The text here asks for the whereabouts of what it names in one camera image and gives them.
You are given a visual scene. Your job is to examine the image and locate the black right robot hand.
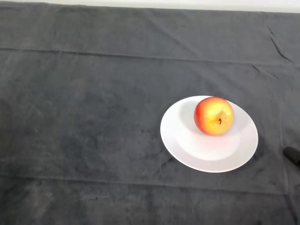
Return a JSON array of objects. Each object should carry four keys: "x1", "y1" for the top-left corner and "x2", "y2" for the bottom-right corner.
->
[{"x1": 283, "y1": 147, "x2": 300, "y2": 168}]

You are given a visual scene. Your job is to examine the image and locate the dark grey table cloth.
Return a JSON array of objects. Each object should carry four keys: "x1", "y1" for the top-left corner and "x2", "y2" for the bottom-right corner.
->
[{"x1": 0, "y1": 1, "x2": 300, "y2": 225}]

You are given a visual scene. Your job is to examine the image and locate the red yellow apple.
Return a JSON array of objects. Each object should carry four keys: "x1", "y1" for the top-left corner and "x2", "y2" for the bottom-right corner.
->
[{"x1": 193, "y1": 97, "x2": 234, "y2": 136}]

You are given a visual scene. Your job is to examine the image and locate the white round plate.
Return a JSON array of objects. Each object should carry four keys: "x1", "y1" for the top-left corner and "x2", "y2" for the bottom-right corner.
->
[{"x1": 160, "y1": 95, "x2": 259, "y2": 173}]

